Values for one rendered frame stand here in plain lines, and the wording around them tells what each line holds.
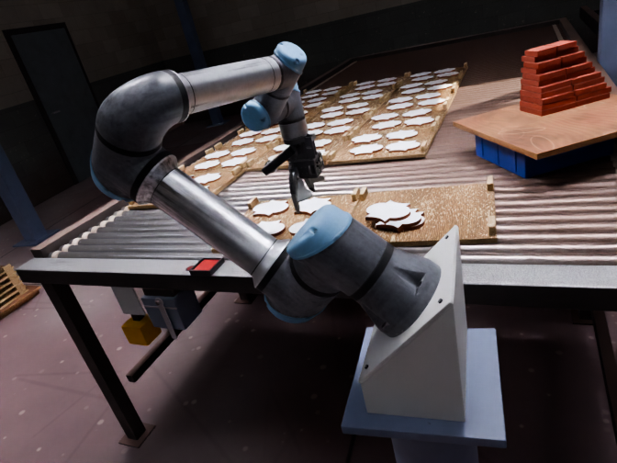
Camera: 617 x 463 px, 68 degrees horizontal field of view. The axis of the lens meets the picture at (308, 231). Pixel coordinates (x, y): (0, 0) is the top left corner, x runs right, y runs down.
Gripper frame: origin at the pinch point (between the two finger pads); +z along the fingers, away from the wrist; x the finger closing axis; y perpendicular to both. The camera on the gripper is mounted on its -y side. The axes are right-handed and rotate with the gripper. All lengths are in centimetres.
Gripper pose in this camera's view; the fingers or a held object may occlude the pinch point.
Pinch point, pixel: (304, 202)
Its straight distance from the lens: 135.7
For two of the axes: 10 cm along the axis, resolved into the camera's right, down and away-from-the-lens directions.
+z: 2.2, 8.8, 4.3
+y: 9.3, -0.5, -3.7
